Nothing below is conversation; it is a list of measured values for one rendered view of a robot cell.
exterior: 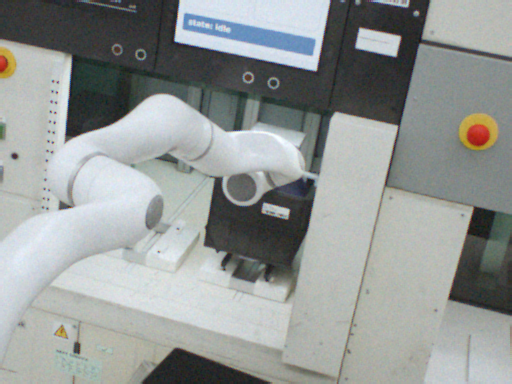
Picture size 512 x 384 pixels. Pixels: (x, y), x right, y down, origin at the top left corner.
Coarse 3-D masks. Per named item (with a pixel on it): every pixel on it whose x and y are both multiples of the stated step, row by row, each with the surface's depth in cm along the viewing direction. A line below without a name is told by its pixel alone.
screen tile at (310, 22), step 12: (264, 0) 166; (312, 0) 164; (264, 12) 167; (276, 12) 166; (288, 12) 166; (300, 12) 165; (312, 12) 164; (288, 24) 166; (300, 24) 166; (312, 24) 165
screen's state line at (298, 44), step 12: (192, 24) 172; (204, 24) 171; (216, 24) 170; (228, 24) 170; (240, 24) 169; (228, 36) 171; (240, 36) 170; (252, 36) 169; (264, 36) 169; (276, 36) 168; (288, 36) 167; (300, 36) 167; (276, 48) 169; (288, 48) 168; (300, 48) 167; (312, 48) 167
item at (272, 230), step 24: (216, 192) 205; (312, 192) 203; (216, 216) 207; (240, 216) 205; (264, 216) 203; (288, 216) 201; (216, 240) 209; (240, 240) 207; (264, 240) 205; (288, 240) 203; (288, 264) 205
